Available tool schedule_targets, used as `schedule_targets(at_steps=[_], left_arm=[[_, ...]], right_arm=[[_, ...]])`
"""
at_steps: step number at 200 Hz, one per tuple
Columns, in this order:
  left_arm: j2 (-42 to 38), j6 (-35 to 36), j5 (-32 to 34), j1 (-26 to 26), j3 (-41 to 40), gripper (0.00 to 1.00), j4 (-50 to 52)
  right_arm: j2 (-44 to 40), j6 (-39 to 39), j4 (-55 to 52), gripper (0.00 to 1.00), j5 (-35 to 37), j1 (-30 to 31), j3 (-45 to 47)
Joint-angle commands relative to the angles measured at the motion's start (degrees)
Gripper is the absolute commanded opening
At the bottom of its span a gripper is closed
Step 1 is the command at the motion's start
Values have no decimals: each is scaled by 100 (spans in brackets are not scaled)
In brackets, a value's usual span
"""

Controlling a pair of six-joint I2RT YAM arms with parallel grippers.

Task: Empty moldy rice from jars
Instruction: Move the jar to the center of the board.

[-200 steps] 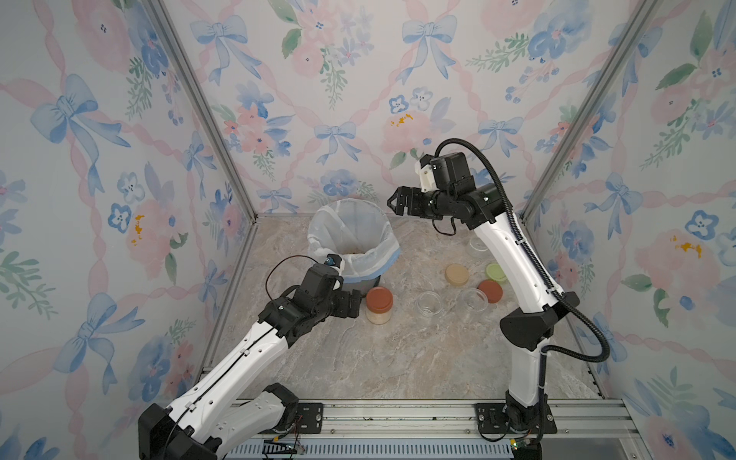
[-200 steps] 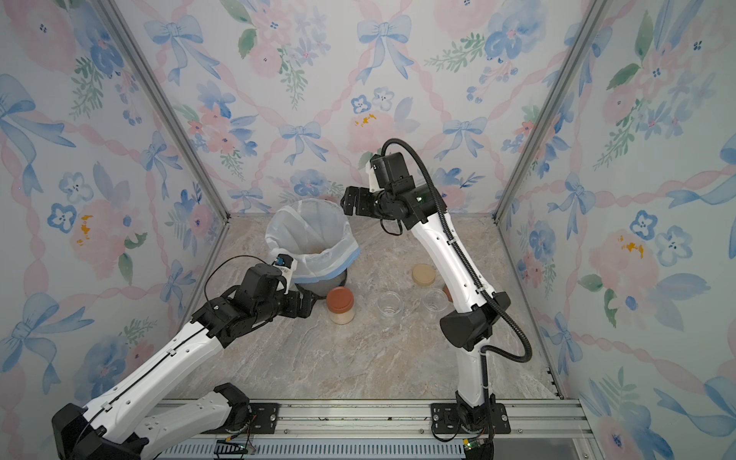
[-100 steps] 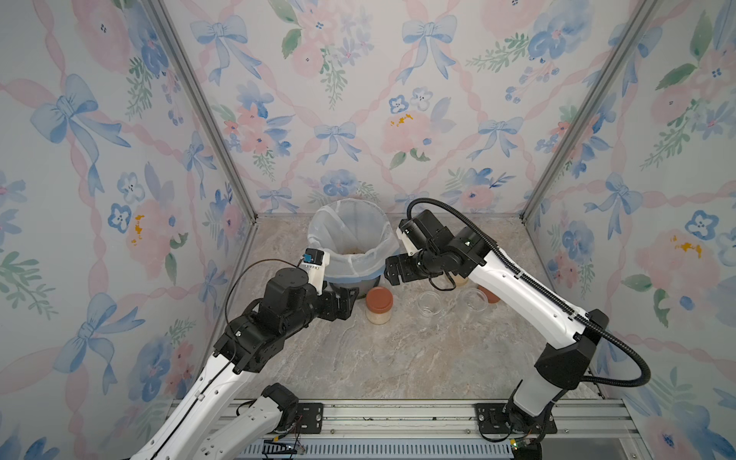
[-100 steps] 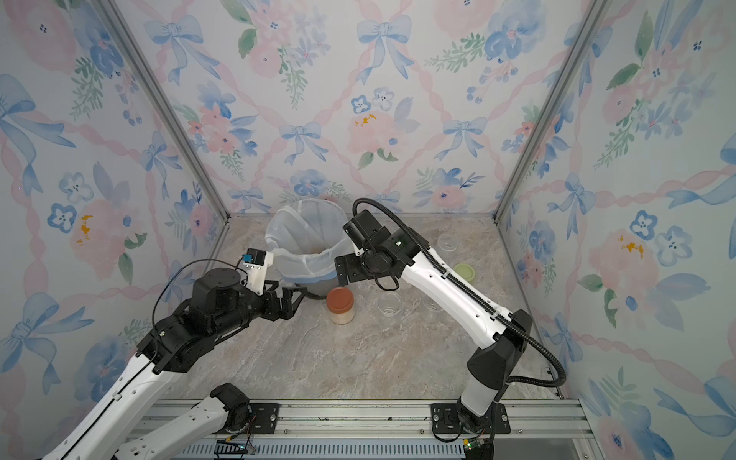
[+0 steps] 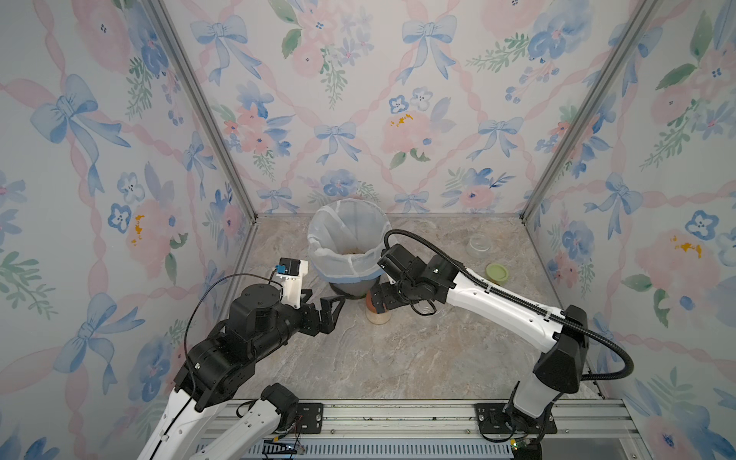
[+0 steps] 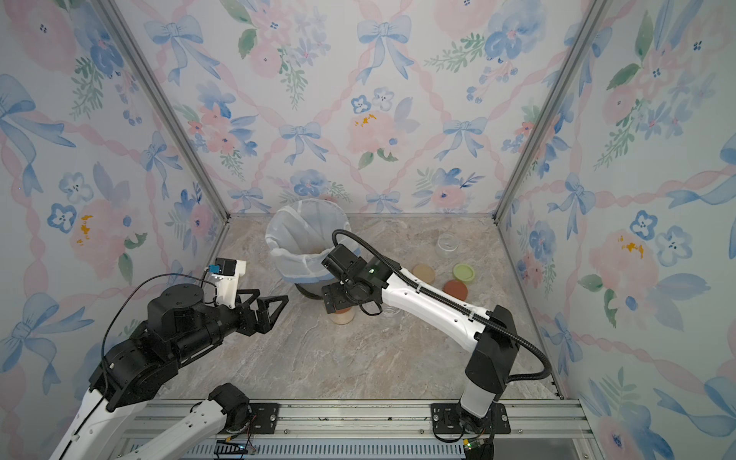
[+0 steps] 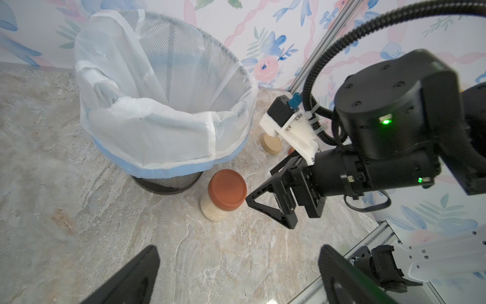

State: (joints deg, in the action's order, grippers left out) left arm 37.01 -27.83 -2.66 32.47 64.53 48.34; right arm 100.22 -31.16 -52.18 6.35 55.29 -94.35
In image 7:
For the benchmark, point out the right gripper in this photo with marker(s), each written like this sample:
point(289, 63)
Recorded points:
point(274, 198)

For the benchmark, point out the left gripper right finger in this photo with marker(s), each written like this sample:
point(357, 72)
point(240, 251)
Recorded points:
point(344, 283)

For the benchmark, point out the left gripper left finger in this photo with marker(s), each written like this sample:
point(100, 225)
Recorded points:
point(133, 283)

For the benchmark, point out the red lid jar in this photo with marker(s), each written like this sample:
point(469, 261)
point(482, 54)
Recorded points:
point(225, 193)

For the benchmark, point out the tan jar lid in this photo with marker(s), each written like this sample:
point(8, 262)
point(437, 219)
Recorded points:
point(271, 145)

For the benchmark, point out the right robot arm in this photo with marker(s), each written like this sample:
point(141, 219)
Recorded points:
point(392, 126)

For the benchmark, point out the black mesh trash bin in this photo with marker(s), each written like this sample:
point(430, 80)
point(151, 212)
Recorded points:
point(167, 182)

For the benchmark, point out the white trash bag liner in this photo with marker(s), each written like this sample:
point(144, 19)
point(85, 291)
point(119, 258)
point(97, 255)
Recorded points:
point(117, 86)

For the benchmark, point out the aluminium front rail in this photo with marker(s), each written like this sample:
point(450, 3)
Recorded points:
point(416, 294)

